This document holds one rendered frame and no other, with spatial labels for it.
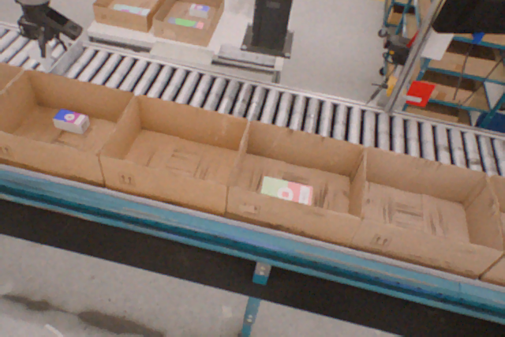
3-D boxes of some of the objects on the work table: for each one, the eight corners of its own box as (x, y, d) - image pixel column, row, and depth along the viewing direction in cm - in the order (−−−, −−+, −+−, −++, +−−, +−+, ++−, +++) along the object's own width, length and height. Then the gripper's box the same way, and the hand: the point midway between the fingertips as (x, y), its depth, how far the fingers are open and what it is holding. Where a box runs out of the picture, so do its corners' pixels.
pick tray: (224, 10, 245) (226, -6, 238) (207, 47, 219) (207, 31, 212) (176, 0, 247) (175, -17, 239) (152, 36, 220) (151, 19, 213)
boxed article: (207, 19, 236) (207, 11, 233) (188, 15, 237) (188, 8, 233) (209, 14, 240) (209, 6, 237) (192, 10, 240) (192, 3, 237)
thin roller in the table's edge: (273, 67, 218) (274, 64, 216) (218, 57, 218) (218, 54, 217) (274, 65, 219) (274, 61, 217) (219, 55, 219) (219, 51, 218)
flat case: (169, 19, 230) (169, 16, 228) (204, 25, 229) (204, 23, 228) (162, 33, 220) (162, 30, 219) (199, 39, 220) (199, 37, 219)
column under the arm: (248, 23, 239) (254, -36, 215) (294, 31, 238) (306, -27, 214) (240, 50, 221) (246, -11, 197) (289, 59, 220) (302, -1, 196)
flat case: (115, 6, 232) (114, 3, 231) (151, 12, 232) (150, 9, 231) (106, 19, 223) (106, 16, 222) (144, 25, 223) (143, 23, 222)
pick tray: (171, -2, 248) (171, -19, 241) (147, 33, 222) (146, 16, 214) (124, -13, 249) (121, -29, 242) (94, 22, 223) (91, 4, 216)
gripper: (34, -20, 124) (51, 42, 139) (-2, 9, 112) (21, 73, 127) (63, -14, 123) (77, 48, 138) (30, 16, 112) (49, 80, 127)
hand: (58, 60), depth 132 cm, fingers open, 10 cm apart
